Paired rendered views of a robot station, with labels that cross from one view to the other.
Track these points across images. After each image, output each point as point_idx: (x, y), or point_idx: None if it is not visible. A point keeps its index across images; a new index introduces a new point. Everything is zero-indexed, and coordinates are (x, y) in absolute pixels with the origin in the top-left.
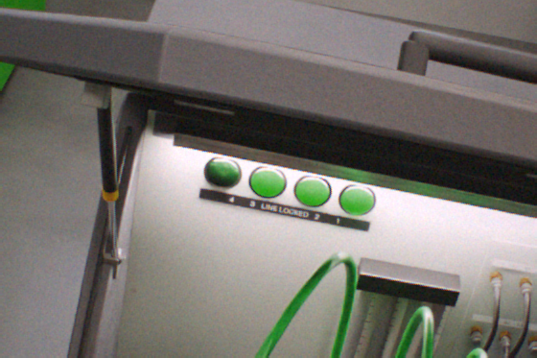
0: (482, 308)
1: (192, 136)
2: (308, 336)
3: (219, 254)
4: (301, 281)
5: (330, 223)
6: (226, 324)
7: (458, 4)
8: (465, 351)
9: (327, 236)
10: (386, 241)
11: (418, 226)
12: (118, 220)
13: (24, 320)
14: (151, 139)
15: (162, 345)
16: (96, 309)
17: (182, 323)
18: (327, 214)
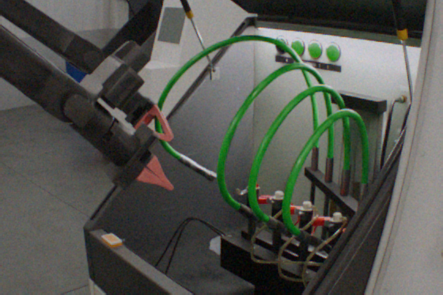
0: (401, 124)
1: (262, 21)
2: (325, 149)
3: (285, 95)
4: (318, 109)
5: (324, 69)
6: (292, 141)
7: None
8: None
9: (325, 77)
10: (350, 78)
11: (362, 66)
12: (221, 54)
13: None
14: (256, 32)
15: (268, 157)
16: (194, 88)
17: (275, 142)
18: (323, 63)
